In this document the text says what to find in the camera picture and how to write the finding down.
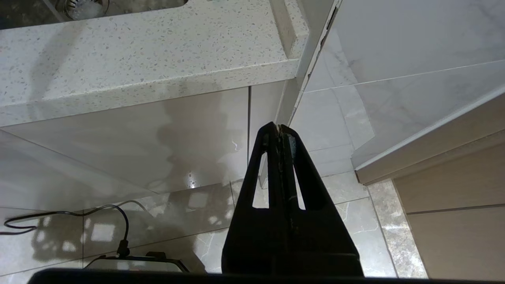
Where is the black floor cable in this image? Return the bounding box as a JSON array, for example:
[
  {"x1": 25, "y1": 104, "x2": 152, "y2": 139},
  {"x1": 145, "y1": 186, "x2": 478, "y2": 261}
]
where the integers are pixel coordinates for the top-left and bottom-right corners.
[{"x1": 0, "y1": 204, "x2": 131, "y2": 259}]

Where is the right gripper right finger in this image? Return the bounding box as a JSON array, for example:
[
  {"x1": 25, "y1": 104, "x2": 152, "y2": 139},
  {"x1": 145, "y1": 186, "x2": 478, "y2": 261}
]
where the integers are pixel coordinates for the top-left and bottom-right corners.
[{"x1": 279, "y1": 125, "x2": 364, "y2": 277}]

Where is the wide white glossy cabinet door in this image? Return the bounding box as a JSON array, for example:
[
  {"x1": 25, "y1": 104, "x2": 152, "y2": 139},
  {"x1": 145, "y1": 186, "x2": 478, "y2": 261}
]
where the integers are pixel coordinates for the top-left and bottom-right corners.
[{"x1": 0, "y1": 86, "x2": 250, "y2": 211}]

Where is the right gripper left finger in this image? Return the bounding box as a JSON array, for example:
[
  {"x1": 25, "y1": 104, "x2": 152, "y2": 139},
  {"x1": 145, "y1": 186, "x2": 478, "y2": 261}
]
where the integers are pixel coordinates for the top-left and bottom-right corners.
[{"x1": 221, "y1": 122, "x2": 292, "y2": 275}]

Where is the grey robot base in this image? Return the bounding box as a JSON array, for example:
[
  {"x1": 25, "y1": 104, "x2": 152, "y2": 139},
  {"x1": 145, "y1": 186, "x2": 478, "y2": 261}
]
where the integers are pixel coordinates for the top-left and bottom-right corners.
[{"x1": 84, "y1": 252, "x2": 191, "y2": 273}]

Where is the narrow white cabinet panel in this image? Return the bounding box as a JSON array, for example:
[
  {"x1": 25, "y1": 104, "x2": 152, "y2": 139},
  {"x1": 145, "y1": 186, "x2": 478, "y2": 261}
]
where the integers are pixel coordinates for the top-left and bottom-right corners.
[{"x1": 249, "y1": 80, "x2": 298, "y2": 190}]

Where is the stainless steel sink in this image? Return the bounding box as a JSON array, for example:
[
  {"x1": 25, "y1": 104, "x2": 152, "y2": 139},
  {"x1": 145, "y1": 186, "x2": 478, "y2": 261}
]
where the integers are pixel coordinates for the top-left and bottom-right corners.
[{"x1": 0, "y1": 0, "x2": 189, "y2": 30}]

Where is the metal sink drain strainer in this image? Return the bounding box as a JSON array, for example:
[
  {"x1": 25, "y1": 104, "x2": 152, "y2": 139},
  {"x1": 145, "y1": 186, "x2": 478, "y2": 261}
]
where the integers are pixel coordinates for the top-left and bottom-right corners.
[{"x1": 62, "y1": 0, "x2": 111, "y2": 21}]

